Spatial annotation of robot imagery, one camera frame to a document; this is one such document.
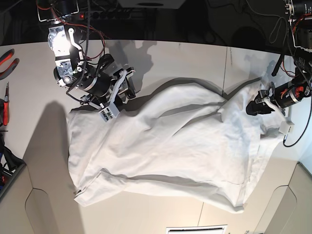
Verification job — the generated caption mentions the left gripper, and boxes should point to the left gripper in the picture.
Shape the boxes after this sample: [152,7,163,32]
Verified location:
[246,81,312,116]

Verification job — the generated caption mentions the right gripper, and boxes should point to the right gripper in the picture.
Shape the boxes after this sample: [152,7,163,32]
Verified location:
[74,67,136,111]

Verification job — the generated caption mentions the white t-shirt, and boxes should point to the white t-shirt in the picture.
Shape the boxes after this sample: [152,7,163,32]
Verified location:
[67,82,283,214]

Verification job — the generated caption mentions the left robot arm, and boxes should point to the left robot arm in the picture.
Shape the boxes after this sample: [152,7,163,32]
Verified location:
[246,0,312,116]

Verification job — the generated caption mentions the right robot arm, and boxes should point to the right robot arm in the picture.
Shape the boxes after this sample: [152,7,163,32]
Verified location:
[36,0,136,110]

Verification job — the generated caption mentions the black power strip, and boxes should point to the black power strip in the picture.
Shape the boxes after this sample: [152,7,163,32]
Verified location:
[91,9,132,20]

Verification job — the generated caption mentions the white vent grille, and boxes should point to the white vent grille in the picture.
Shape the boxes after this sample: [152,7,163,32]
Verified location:
[166,225,228,234]

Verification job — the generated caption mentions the orange grey pliers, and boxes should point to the orange grey pliers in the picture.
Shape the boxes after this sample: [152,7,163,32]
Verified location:
[0,49,20,81]

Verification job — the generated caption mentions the black bag at left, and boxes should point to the black bag at left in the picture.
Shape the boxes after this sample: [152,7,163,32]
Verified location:
[0,134,26,196]

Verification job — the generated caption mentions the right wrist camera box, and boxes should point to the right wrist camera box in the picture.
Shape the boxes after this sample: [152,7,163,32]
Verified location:
[99,102,120,122]

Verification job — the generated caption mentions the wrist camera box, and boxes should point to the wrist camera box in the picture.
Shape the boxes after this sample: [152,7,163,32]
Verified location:
[279,120,294,135]
[99,102,120,122]

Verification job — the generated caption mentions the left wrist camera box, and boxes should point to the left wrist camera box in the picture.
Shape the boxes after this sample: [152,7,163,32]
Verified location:
[279,120,294,135]

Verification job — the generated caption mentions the black braided camera cable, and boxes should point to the black braided camera cable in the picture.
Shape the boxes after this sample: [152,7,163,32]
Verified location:
[282,97,312,147]

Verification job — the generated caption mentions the white cable loop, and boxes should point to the white cable loop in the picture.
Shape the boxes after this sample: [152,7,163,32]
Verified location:
[269,16,293,44]

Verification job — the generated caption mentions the red handled cutter tool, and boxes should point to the red handled cutter tool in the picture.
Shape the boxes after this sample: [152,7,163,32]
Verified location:
[3,82,10,126]

